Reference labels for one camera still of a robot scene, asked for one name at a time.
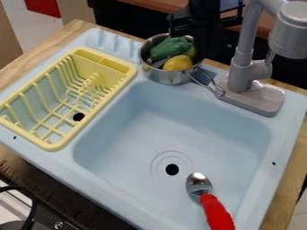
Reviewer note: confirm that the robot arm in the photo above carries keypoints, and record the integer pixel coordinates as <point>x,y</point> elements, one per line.
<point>206,27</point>

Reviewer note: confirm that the yellow toy lemon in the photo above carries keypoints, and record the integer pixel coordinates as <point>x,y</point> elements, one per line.
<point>178,63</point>

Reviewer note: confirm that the yellow dish rack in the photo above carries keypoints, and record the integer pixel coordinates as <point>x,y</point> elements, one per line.
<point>100,70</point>

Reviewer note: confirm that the silver pot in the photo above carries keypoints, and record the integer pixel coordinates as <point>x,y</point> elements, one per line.
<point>166,77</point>

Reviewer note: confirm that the green toy pepper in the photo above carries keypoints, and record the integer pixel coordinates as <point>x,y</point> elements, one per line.
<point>170,48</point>

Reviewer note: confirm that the light blue toy sink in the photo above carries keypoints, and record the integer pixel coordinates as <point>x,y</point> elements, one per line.
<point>176,131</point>

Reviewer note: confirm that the grey tap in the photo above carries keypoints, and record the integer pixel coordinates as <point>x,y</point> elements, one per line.
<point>247,72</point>

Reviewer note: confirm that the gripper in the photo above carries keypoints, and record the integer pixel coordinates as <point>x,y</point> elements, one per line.
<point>182,25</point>

